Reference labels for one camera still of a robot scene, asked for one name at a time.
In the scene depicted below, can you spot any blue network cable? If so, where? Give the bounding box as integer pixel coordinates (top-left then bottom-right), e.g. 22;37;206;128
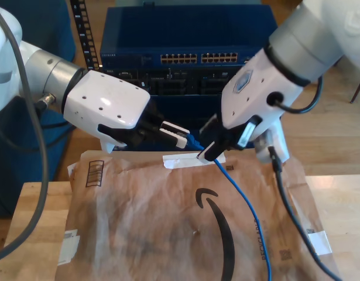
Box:
186;134;273;281

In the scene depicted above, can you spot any blue network switch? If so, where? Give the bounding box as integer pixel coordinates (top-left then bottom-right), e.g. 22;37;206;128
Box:
99;5;279;70

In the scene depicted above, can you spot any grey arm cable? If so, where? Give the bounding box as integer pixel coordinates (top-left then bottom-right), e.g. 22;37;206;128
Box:
0;2;56;261

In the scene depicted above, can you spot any black rack server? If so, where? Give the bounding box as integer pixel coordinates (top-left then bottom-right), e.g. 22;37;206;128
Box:
103;67;242;96

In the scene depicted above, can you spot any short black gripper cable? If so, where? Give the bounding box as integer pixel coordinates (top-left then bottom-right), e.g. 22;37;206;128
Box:
266;75;324;114

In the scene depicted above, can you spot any brown paper mailer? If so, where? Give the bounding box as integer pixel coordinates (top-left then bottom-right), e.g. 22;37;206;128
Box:
55;149;341;281

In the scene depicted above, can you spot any blue sofa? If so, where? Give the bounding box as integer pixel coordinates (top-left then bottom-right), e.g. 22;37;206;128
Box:
0;0;78;219

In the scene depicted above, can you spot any dark wooden-legged chair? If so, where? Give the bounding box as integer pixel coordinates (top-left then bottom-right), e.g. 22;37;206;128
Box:
349;71;360;104

